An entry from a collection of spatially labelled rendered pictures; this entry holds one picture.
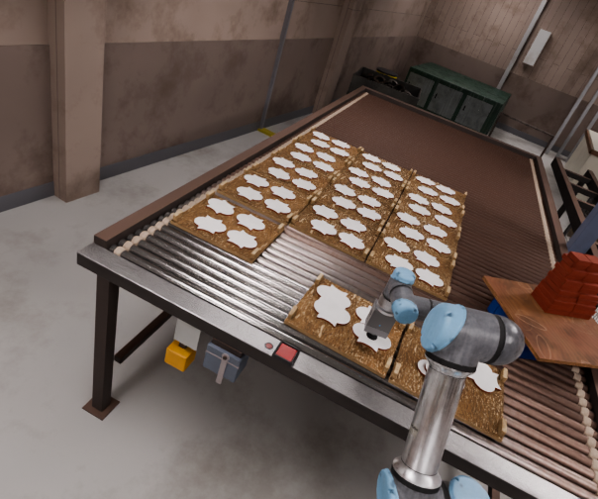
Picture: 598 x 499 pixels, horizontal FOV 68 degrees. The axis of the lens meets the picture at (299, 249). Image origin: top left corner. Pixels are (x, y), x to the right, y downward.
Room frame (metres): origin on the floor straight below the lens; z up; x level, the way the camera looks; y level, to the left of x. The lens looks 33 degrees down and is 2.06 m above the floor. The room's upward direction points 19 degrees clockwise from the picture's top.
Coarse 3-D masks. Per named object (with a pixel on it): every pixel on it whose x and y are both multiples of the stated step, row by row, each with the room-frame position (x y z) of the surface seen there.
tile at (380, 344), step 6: (354, 324) 1.28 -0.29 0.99; (360, 324) 1.29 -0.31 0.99; (354, 330) 1.25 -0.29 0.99; (360, 330) 1.26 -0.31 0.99; (354, 336) 1.23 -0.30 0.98; (360, 336) 1.23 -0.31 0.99; (366, 336) 1.24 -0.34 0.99; (360, 342) 1.20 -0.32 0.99; (366, 342) 1.21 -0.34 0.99; (372, 342) 1.22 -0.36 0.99; (378, 342) 1.23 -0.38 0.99; (384, 342) 1.24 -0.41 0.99; (390, 342) 1.25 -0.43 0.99; (372, 348) 1.19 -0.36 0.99; (378, 348) 1.20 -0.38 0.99; (384, 348) 1.21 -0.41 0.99
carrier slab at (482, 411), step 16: (416, 336) 1.40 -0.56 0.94; (400, 352) 1.27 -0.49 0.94; (416, 352) 1.30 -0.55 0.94; (400, 368) 1.19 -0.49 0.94; (416, 368) 1.22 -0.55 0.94; (496, 368) 1.37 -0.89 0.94; (400, 384) 1.12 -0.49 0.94; (416, 384) 1.14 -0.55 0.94; (464, 384) 1.22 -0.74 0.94; (464, 400) 1.15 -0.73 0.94; (480, 400) 1.17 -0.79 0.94; (496, 400) 1.20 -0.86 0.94; (464, 416) 1.08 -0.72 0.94; (480, 416) 1.10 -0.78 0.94; (496, 416) 1.12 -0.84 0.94; (496, 432) 1.05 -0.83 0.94
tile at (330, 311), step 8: (320, 304) 1.36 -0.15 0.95; (328, 304) 1.38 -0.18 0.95; (336, 304) 1.39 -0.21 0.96; (320, 312) 1.32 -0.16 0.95; (328, 312) 1.34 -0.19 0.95; (336, 312) 1.35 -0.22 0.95; (344, 312) 1.36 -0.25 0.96; (328, 320) 1.30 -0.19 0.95; (336, 320) 1.31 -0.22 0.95; (344, 320) 1.32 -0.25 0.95
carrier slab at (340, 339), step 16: (304, 304) 1.35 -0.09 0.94; (352, 304) 1.46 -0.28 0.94; (368, 304) 1.49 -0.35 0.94; (288, 320) 1.24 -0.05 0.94; (304, 320) 1.26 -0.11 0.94; (320, 320) 1.29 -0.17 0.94; (352, 320) 1.36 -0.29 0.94; (320, 336) 1.21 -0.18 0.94; (336, 336) 1.24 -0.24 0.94; (352, 336) 1.27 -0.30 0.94; (400, 336) 1.36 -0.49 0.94; (352, 352) 1.19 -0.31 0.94; (368, 352) 1.21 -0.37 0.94; (384, 352) 1.24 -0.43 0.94; (368, 368) 1.15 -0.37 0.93
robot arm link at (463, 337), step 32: (448, 320) 0.79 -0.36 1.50; (480, 320) 0.81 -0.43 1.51; (448, 352) 0.76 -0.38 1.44; (480, 352) 0.77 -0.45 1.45; (448, 384) 0.73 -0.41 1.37; (416, 416) 0.71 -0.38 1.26; (448, 416) 0.70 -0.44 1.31; (416, 448) 0.66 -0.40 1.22; (384, 480) 0.63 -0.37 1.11; (416, 480) 0.62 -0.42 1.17
